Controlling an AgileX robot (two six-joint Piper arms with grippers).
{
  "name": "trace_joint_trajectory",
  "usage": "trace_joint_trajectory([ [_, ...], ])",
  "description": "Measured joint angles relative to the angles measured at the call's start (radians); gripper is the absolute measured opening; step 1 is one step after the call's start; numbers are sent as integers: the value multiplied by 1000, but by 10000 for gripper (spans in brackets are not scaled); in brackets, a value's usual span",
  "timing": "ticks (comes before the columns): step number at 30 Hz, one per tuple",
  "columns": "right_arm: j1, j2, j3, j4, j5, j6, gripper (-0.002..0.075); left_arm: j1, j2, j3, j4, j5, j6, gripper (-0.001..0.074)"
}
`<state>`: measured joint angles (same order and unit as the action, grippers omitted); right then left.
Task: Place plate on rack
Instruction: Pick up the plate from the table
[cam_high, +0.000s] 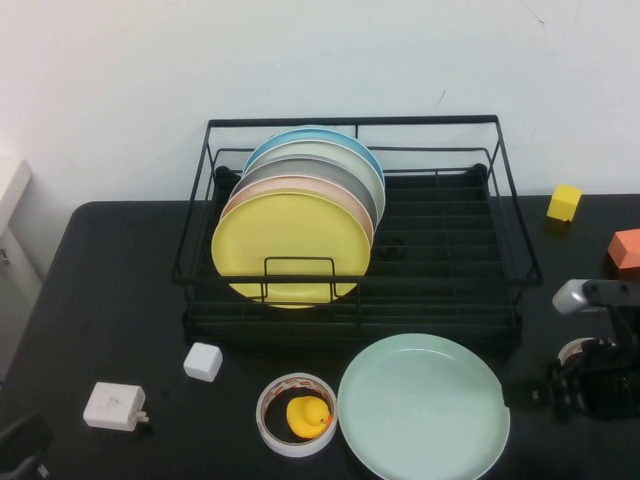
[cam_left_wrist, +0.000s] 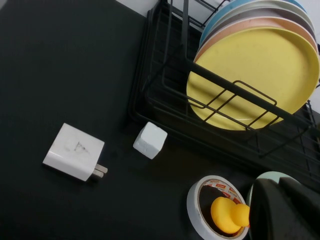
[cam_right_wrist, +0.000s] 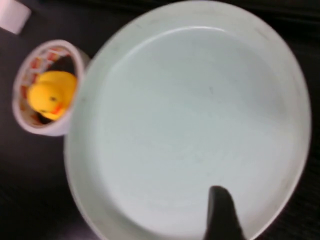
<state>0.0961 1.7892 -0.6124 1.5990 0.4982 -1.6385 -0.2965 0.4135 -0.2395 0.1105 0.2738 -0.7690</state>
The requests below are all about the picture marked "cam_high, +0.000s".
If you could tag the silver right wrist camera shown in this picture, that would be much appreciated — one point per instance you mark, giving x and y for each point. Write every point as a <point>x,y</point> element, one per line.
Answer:
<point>572,297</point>

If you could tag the small white cube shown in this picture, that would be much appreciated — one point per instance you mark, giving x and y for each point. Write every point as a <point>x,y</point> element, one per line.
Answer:
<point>202,361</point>

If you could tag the pink plate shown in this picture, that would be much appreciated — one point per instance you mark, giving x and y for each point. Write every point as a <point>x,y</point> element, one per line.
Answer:
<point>302,184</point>

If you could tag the grey plate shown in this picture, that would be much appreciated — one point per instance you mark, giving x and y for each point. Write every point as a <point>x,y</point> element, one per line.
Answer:
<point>311,167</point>

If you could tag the orange cube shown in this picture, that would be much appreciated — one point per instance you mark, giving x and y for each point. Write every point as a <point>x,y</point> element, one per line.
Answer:
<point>626,250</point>

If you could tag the cream white plate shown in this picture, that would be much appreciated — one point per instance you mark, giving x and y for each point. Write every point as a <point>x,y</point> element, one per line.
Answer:
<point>321,150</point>

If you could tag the white double-sided tape roll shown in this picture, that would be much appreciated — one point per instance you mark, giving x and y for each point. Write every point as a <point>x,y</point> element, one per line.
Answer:
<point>297,381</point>
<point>572,349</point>

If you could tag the white power adapter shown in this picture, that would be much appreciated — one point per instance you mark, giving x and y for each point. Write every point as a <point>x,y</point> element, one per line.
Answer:
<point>112,404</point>

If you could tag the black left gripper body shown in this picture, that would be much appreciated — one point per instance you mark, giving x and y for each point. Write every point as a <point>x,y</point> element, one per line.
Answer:
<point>22,442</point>

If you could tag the yellow plate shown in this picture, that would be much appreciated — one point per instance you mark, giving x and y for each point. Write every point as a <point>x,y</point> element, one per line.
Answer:
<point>282,235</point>

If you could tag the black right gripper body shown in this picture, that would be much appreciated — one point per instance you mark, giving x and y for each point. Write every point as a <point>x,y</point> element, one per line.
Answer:
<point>605,385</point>

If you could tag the yellow rubber duck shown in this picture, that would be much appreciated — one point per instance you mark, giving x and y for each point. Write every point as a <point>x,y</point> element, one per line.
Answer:
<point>307,416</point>

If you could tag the white cabinet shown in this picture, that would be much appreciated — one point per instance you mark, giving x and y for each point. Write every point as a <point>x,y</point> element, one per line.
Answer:
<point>12,240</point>

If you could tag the yellow cube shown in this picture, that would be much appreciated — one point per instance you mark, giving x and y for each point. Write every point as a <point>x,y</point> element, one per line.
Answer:
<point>563,202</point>

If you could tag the mint green plate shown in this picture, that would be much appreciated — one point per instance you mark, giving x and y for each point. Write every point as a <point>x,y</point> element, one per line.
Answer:
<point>420,405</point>

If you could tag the blue plate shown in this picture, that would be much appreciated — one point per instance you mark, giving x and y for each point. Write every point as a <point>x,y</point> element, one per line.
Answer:
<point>311,133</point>

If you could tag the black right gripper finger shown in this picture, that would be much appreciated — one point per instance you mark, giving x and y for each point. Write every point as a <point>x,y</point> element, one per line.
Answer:
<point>525,393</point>

